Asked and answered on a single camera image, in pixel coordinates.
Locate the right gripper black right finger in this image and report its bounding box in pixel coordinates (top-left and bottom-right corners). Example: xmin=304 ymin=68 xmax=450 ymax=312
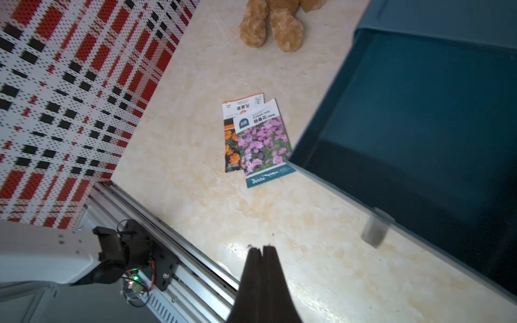
xmin=262 ymin=246 xmax=302 ymax=322

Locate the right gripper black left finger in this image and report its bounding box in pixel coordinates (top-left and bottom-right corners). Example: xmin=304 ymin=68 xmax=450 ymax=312
xmin=226 ymin=248 xmax=262 ymax=322

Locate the orange flower seed bag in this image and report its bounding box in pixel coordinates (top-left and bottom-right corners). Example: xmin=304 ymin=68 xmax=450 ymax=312
xmin=222 ymin=93 xmax=265 ymax=173

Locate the purple flower seed bag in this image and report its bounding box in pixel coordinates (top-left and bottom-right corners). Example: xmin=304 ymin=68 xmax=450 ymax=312
xmin=233 ymin=99 xmax=295 ymax=188

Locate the teal drawer cabinet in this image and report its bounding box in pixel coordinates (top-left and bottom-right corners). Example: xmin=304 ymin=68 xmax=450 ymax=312
xmin=289 ymin=1 xmax=516 ymax=301

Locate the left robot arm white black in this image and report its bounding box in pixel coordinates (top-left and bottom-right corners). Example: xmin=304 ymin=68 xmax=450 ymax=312
xmin=1 ymin=221 xmax=153 ymax=285

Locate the green circuit board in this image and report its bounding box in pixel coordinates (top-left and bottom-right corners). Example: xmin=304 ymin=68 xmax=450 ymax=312
xmin=121 ymin=269 xmax=156 ymax=308

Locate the brown teddy bear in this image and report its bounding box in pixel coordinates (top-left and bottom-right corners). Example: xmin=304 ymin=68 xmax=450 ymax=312
xmin=240 ymin=0 xmax=326 ymax=52

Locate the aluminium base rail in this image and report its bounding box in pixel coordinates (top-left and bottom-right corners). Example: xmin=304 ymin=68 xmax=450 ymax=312
xmin=75 ymin=182 xmax=239 ymax=322

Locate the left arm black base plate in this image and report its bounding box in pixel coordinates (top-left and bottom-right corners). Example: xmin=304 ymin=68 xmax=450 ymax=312
xmin=116 ymin=219 xmax=180 ymax=292

